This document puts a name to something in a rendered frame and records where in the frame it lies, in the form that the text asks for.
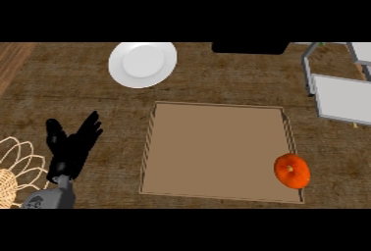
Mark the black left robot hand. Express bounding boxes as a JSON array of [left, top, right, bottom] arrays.
[[44, 110, 104, 184]]

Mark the brown wooden tray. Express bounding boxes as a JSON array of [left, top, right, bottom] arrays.
[[137, 100, 307, 205]]

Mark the grey tiered shelf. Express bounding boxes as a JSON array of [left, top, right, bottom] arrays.
[[299, 42, 371, 127]]

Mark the tan wicker basket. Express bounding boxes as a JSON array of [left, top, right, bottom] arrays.
[[0, 136, 50, 210]]

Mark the white round plate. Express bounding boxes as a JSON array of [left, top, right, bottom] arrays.
[[107, 42, 178, 89]]

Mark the black appliance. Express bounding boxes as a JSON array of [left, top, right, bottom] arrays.
[[209, 42, 291, 56]]

